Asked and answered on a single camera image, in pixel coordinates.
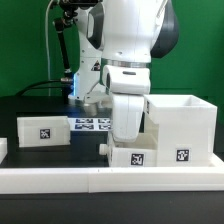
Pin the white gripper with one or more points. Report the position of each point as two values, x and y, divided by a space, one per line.
126 116

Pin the white front drawer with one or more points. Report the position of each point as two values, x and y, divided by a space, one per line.
141 153

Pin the white drawer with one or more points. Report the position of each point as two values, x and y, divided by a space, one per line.
141 153
43 131

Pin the white drawer cabinet box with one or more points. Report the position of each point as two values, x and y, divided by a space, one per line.
183 128

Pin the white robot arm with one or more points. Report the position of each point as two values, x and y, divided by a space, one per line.
118 40

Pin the white rear drawer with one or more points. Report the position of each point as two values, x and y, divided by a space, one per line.
43 131

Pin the fiducial marker sheet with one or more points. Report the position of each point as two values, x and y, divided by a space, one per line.
89 124

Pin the white left fence block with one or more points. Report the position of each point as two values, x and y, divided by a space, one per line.
3 149

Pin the white front fence rail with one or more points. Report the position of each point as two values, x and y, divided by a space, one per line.
97 180

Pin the white fence rail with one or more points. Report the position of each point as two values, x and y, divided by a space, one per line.
216 161
97 180

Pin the white right fence rail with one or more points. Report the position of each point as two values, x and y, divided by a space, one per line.
216 161

